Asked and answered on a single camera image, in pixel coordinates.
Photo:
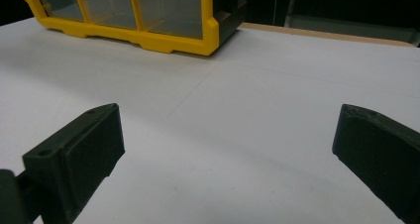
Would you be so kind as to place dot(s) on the yellow and black drawer cabinet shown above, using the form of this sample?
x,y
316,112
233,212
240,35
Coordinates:
x,y
185,44

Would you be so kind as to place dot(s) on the clear plastic drawer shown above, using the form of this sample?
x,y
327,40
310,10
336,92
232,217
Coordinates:
x,y
107,6
170,9
59,2

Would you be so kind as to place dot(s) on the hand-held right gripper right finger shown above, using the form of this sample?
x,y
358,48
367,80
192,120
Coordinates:
x,y
379,154

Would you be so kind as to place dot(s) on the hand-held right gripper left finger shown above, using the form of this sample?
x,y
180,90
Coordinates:
x,y
76,154

